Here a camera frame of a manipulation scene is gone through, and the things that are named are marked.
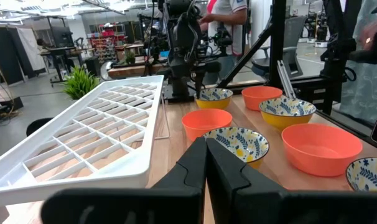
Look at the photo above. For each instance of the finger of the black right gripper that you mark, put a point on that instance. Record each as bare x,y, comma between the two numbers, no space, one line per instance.
197,82
202,82

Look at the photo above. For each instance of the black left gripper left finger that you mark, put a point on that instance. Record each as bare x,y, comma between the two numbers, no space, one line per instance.
176,205

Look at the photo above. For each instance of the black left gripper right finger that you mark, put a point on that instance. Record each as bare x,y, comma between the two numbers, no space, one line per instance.
254,205

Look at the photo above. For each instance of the orange plastic mini bowl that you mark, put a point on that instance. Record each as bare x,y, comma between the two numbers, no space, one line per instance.
207,123
321,151
261,96

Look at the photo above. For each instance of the black background robot arm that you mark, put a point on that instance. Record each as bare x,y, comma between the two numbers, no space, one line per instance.
320,31
336,51

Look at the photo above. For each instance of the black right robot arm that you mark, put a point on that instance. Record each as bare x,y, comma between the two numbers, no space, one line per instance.
183,37

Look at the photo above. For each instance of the person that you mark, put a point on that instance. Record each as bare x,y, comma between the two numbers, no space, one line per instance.
40,46
229,18
365,90

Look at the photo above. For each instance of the white grid shelf rack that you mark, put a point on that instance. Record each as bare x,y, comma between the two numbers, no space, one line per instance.
126,174

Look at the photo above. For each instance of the wooden background table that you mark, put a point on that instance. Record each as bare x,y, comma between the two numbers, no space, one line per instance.
129,71

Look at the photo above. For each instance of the small background potted plant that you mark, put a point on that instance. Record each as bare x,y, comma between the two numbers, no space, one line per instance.
130,58

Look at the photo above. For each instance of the silver aluminium bar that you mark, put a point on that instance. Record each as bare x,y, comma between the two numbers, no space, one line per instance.
285,77

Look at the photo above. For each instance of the grey office chair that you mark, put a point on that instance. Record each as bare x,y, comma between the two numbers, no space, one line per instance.
292,34

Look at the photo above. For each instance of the red storage shelf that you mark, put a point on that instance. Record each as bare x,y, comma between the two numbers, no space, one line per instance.
107,40

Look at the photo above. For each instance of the black equipment stand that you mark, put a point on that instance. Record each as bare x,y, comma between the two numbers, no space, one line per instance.
316,93

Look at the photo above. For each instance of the green artificial plant white pot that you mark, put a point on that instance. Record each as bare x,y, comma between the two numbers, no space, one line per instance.
79,84

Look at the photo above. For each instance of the black computer monitor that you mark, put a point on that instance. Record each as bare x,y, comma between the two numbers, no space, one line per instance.
61,36

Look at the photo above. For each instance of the black round stool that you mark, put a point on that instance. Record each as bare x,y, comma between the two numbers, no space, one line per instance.
36,126

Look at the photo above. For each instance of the black room divider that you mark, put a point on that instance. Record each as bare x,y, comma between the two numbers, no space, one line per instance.
2,56

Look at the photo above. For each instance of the black aluminium table frame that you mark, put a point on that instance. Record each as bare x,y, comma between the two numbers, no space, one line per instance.
277,37

